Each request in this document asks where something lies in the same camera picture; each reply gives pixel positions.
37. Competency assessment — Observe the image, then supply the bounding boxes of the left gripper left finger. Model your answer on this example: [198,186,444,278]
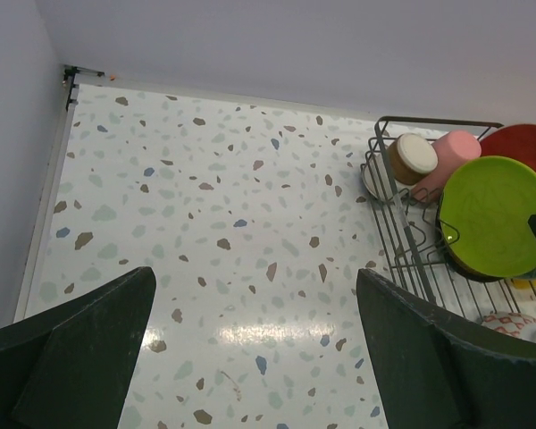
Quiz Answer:
[0,267,155,428]

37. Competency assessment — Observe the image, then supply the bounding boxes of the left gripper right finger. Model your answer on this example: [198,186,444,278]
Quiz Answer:
[356,269,536,428]

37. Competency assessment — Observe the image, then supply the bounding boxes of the red and blue plate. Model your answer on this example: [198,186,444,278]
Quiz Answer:
[481,124,536,172]

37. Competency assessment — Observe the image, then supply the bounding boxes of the blue patterned bowl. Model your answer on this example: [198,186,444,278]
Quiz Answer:
[481,312,536,344]

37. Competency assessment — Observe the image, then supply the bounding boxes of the pink cup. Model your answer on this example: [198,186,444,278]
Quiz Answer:
[411,130,482,203]

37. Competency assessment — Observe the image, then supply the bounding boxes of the metal cup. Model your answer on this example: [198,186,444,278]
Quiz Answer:
[387,133,439,186]

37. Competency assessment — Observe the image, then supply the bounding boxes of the wire dish rack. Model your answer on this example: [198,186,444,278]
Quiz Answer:
[360,116,536,322]

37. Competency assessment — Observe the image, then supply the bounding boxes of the yellow patterned plate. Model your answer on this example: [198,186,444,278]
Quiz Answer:
[434,215,501,282]

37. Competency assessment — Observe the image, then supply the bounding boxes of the yellow plastic bin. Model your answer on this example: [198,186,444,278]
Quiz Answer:
[511,279,536,290]

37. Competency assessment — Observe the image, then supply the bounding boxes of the aluminium frame rail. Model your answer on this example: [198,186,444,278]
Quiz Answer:
[13,65,106,323]

